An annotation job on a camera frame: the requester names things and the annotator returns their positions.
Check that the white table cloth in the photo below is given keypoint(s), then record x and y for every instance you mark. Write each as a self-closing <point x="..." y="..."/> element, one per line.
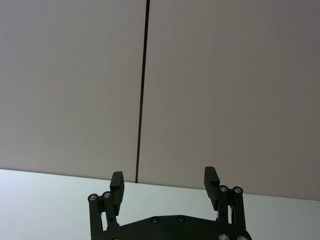
<point x="37" y="212"/>

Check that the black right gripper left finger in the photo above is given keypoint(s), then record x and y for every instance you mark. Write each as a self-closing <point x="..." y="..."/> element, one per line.
<point x="117" y="192"/>

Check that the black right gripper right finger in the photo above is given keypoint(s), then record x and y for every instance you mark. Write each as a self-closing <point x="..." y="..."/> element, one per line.
<point x="211" y="190"/>

